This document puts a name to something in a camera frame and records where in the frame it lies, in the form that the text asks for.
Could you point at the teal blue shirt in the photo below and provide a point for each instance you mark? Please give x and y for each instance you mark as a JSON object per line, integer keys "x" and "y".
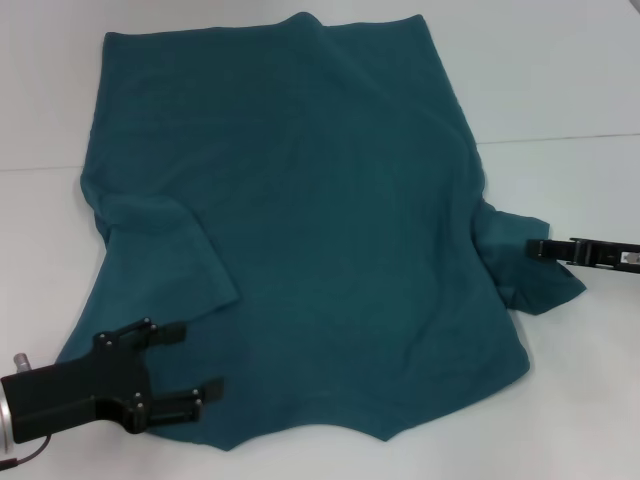
{"x": 325, "y": 200}

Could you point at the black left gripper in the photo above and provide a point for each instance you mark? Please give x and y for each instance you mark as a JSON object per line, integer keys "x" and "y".
{"x": 75, "y": 395}

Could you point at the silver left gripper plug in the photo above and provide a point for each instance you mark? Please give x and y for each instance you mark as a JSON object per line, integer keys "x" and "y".
{"x": 21, "y": 362}

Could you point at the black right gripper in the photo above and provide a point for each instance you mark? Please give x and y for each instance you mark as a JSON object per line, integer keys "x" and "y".
{"x": 612, "y": 257}

